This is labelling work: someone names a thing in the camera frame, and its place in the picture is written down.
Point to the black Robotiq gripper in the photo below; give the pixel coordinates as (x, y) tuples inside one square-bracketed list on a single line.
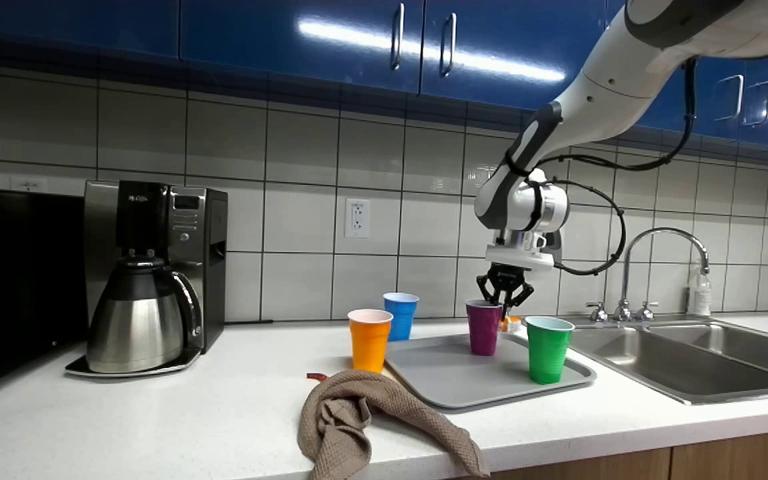
[(504, 277)]

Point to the purple plastic cup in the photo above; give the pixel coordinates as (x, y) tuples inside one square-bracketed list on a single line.
[(484, 335)]

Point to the green plastic cup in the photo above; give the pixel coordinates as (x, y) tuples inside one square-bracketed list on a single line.
[(548, 357)]

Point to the blue plastic cup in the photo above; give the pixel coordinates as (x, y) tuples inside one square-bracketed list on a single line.
[(401, 310)]

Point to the orange plastic cup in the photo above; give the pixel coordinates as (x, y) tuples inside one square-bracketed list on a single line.
[(369, 347)]

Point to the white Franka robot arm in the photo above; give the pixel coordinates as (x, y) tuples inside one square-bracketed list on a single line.
[(633, 63)]

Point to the grey plastic tray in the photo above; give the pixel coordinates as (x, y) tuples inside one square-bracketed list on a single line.
[(453, 378)]

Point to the orange snack wrapper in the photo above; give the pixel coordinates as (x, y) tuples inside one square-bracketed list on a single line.
[(512, 321)]

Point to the chrome gooseneck faucet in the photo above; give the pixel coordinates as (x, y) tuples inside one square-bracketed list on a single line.
[(659, 231)]

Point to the dish soap bottle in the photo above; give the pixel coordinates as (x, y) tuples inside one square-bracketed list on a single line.
[(699, 295)]

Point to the brown cloth towel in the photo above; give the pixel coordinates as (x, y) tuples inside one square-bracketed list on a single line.
[(347, 417)]

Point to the stainless steel double sink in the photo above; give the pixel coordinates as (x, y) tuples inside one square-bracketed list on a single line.
[(695, 361)]

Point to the wooden base cabinet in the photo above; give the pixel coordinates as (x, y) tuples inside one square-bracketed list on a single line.
[(721, 457)]

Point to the black steel coffee maker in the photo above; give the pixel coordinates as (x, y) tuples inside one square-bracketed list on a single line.
[(199, 258)]

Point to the steel coffee carafe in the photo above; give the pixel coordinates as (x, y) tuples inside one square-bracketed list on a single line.
[(140, 323)]

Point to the black microwave oven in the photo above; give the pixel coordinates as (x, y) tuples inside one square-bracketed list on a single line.
[(13, 283)]

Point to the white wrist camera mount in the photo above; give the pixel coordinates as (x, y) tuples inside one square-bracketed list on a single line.
[(519, 258)]

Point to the white wall outlet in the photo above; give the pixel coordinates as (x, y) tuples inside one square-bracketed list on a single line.
[(359, 218)]

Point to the blue wall cabinet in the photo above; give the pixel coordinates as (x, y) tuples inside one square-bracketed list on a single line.
[(135, 27)]

